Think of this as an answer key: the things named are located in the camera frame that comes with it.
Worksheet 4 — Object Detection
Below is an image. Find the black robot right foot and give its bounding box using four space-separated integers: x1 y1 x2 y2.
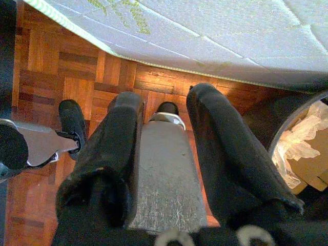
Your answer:
155 101 180 116

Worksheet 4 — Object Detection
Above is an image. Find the round waste bin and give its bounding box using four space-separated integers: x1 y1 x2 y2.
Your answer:
240 88 328 200

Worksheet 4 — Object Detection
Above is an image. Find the silver robot left leg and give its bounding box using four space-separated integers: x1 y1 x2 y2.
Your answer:
0 119 79 177

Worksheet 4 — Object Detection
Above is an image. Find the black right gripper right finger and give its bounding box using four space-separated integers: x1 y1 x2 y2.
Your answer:
186 81 305 226

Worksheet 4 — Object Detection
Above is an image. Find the brown cardboard piece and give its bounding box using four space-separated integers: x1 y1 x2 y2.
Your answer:
292 125 328 195

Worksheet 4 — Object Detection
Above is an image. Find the clear plastic bag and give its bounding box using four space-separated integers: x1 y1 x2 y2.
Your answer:
271 101 328 190

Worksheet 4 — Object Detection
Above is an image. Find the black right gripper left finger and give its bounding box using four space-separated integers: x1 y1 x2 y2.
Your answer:
56 91 146 230

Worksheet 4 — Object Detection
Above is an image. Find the white quilted mattress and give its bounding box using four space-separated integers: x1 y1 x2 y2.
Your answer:
17 0 328 93

